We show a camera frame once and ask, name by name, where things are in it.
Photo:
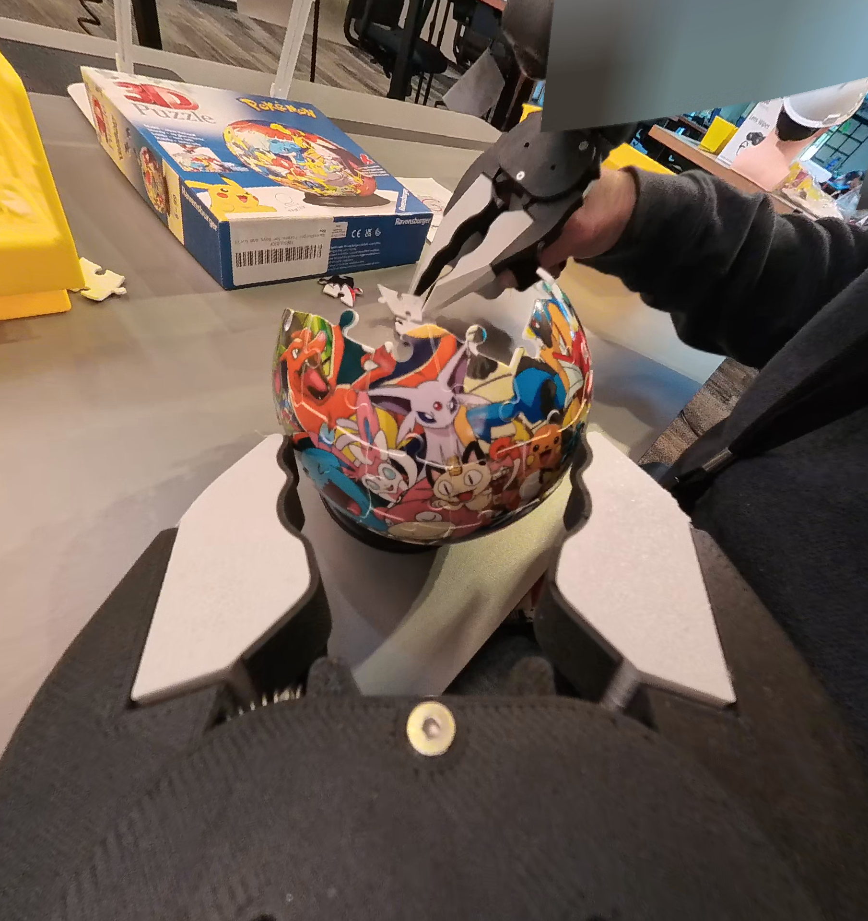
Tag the black ball stand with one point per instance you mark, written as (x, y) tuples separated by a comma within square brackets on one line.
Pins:
[(398, 539)]

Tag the white desk stand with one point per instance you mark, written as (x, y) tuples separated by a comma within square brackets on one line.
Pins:
[(294, 43)]

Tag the person's right hand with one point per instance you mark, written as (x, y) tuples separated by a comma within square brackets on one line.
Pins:
[(599, 216)]

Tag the white puzzle piece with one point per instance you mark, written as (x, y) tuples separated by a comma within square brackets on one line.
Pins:
[(103, 283), (402, 301)]

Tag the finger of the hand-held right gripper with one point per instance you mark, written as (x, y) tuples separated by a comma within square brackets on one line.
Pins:
[(491, 252), (459, 216)]

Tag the white instruction sheet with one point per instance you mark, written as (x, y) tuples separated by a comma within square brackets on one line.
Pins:
[(434, 198)]

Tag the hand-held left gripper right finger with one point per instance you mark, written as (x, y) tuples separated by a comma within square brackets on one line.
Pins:
[(642, 583)]

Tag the person's right forearm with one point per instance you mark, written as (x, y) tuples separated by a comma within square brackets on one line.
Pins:
[(729, 266)]

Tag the black red puzzle piece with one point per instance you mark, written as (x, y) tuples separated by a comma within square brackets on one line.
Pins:
[(342, 288)]

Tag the small yellow bin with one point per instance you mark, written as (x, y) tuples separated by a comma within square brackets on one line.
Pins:
[(639, 160)]

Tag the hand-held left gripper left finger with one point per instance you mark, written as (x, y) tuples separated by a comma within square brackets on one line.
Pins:
[(225, 583)]

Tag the colourful puzzle ball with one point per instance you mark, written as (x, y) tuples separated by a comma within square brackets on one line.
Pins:
[(434, 432)]

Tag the blue puzzle box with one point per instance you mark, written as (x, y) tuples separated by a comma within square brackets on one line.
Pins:
[(297, 237)]

